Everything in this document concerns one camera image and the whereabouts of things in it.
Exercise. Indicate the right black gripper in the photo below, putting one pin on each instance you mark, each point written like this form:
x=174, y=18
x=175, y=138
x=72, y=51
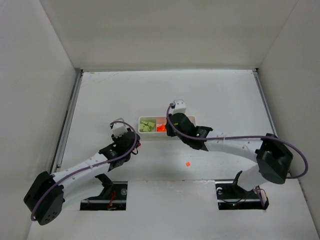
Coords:
x=175, y=122

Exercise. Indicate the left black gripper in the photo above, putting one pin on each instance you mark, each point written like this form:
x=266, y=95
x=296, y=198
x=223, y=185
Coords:
x=129, y=139

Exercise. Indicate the orange round lego piece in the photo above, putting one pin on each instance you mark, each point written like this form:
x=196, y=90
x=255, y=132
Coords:
x=161, y=128

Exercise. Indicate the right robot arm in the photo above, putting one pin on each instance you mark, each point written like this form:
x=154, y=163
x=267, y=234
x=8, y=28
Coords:
x=245, y=148

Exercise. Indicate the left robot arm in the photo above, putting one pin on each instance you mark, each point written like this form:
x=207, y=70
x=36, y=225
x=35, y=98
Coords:
x=48, y=193

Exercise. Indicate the white divided sorting tray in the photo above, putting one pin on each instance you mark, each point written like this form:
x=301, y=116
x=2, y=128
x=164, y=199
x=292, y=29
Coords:
x=154, y=135

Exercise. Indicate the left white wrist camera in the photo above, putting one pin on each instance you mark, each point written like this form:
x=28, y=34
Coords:
x=118, y=127

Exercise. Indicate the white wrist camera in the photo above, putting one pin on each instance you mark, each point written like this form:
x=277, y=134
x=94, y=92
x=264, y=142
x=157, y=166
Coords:
x=118, y=127
x=178, y=106

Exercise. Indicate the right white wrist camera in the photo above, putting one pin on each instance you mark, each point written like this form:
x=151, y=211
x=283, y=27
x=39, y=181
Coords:
x=178, y=106

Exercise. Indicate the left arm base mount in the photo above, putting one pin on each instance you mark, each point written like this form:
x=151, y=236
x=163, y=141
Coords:
x=113, y=196

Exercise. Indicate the left aluminium frame rail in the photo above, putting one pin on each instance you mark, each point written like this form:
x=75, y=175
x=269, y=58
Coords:
x=66, y=125

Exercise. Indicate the aluminium frame rail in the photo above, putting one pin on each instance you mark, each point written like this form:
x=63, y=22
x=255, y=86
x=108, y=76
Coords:
x=272, y=122
x=66, y=125

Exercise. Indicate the right aluminium frame rail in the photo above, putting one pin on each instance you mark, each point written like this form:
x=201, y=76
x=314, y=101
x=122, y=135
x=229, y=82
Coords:
x=272, y=122

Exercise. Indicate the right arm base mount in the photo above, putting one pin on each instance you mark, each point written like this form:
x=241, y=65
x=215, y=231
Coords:
x=230, y=196

